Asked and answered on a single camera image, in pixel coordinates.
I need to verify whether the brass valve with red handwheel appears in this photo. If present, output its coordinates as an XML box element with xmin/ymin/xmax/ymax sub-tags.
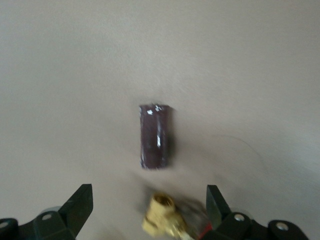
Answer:
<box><xmin>141</xmin><ymin>192</ymin><xmax>213</xmax><ymax>240</ymax></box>

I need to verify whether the brown table cover sheet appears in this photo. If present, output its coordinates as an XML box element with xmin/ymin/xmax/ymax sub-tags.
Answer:
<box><xmin>0</xmin><ymin>0</ymin><xmax>320</xmax><ymax>240</ymax></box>

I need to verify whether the brown electrolytic capacitor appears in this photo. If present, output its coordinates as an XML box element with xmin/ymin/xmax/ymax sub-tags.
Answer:
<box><xmin>138</xmin><ymin>102</ymin><xmax>175</xmax><ymax>171</ymax></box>

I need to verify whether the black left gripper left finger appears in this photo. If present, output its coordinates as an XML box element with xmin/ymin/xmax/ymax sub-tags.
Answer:
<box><xmin>0</xmin><ymin>183</ymin><xmax>94</xmax><ymax>240</ymax></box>

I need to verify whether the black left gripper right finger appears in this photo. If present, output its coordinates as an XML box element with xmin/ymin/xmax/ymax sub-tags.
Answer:
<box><xmin>202</xmin><ymin>184</ymin><xmax>310</xmax><ymax>240</ymax></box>

